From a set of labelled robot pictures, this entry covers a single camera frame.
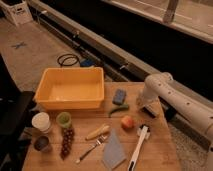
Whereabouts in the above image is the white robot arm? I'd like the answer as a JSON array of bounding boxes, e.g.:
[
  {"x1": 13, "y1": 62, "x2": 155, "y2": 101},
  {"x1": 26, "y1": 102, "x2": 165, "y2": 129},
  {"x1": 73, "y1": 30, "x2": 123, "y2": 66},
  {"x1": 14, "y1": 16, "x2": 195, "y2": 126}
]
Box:
[{"x1": 136, "y1": 72, "x2": 213, "y2": 171}]

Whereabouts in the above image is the green chili pepper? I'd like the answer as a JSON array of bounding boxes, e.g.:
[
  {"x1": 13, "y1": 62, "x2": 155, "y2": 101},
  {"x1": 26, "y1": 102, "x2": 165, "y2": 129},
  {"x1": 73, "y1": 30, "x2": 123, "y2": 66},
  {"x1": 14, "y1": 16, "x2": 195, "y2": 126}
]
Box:
[{"x1": 108, "y1": 104, "x2": 129, "y2": 118}]

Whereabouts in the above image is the blue sponge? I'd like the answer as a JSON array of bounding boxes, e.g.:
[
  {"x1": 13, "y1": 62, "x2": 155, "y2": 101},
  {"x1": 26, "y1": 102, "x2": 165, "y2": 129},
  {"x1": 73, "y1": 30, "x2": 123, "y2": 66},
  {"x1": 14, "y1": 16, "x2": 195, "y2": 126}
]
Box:
[{"x1": 113, "y1": 89, "x2": 126, "y2": 105}]

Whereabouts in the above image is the orange peach fruit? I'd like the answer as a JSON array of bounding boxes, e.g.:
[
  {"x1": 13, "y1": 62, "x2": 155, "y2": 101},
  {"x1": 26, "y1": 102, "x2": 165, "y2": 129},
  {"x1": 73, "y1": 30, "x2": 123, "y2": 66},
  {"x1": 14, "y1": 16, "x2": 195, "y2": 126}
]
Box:
[{"x1": 121, "y1": 115, "x2": 134, "y2": 130}]

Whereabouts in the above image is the silver fork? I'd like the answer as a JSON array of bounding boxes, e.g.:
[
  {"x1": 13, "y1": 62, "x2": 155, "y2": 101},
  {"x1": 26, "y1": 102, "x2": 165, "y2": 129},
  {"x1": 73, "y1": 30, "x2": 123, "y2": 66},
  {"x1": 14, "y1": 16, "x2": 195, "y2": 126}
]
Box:
[{"x1": 75, "y1": 135, "x2": 108, "y2": 164}]

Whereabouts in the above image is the blue grey cloth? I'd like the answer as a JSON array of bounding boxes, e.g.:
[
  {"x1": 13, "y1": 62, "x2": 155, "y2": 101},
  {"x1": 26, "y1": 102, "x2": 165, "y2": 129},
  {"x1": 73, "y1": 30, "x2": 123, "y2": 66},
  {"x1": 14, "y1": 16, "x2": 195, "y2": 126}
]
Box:
[{"x1": 102, "y1": 129, "x2": 126, "y2": 171}]

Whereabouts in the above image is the blue object on floor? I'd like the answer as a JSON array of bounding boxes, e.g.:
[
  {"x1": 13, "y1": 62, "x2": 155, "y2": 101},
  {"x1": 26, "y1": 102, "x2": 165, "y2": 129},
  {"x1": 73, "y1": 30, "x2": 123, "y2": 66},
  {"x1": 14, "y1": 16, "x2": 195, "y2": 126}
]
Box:
[{"x1": 80, "y1": 59, "x2": 95, "y2": 67}]

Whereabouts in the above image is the yellow plastic bin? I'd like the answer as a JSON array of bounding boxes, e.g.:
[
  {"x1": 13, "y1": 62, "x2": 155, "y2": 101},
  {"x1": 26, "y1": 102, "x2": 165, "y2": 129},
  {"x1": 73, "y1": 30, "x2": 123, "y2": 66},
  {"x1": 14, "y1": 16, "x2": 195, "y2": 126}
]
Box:
[{"x1": 34, "y1": 67, "x2": 104, "y2": 110}]

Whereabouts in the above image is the green cup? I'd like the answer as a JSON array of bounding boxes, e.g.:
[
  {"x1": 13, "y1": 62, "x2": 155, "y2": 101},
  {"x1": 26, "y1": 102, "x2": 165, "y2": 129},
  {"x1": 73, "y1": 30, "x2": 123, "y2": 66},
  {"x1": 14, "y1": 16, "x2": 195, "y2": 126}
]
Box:
[{"x1": 56, "y1": 112, "x2": 71, "y2": 128}]

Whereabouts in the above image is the dark grape bunch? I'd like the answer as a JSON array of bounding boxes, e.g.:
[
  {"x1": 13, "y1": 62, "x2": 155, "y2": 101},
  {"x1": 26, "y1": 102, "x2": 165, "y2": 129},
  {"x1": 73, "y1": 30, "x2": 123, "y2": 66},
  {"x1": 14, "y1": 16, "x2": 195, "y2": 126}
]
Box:
[{"x1": 60, "y1": 128, "x2": 74, "y2": 159}]

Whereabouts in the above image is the white cup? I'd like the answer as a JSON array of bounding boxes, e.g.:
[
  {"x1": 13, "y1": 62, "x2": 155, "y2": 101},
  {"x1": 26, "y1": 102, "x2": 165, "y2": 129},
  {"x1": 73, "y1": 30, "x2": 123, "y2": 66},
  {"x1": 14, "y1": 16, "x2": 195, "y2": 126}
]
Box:
[{"x1": 31, "y1": 112, "x2": 51, "y2": 133}]

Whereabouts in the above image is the black chair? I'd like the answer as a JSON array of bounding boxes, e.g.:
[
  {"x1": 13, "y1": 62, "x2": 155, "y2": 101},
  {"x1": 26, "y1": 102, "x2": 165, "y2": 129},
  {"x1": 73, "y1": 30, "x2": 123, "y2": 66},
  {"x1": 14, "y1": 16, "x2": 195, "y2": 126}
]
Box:
[{"x1": 0, "y1": 54, "x2": 35, "y2": 171}]

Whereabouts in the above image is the white storage box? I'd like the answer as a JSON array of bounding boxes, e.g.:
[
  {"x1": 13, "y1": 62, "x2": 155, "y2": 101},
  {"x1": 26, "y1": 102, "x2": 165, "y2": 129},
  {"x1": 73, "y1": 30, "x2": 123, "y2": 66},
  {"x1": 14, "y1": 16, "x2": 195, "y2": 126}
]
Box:
[{"x1": 0, "y1": 0, "x2": 33, "y2": 26}]

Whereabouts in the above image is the black coiled cable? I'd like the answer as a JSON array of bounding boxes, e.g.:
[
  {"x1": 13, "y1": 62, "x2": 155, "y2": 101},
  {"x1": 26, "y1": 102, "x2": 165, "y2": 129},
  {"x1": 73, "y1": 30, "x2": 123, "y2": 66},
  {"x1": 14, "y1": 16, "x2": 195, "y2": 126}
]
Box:
[{"x1": 56, "y1": 53, "x2": 81, "y2": 68}]

